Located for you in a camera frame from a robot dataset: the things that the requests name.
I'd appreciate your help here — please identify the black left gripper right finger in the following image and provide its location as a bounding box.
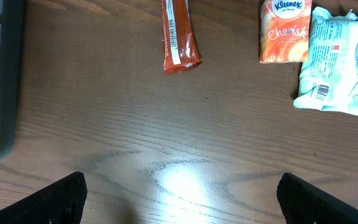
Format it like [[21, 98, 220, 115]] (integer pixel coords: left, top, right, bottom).
[[277, 172, 358, 224]]

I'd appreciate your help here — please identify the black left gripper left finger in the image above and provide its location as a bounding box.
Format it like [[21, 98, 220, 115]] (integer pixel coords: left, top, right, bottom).
[[0, 172, 88, 224]]

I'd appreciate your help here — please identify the teal wet wipes pack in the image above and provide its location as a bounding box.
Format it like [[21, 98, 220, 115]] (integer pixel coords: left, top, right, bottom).
[[293, 7, 358, 116]]

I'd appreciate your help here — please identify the orange tissue pack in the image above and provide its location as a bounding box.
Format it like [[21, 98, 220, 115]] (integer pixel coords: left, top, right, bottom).
[[259, 0, 312, 63]]

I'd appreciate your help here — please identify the brown red snack bar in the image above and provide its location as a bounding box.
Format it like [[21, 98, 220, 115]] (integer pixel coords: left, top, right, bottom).
[[161, 0, 202, 76]]

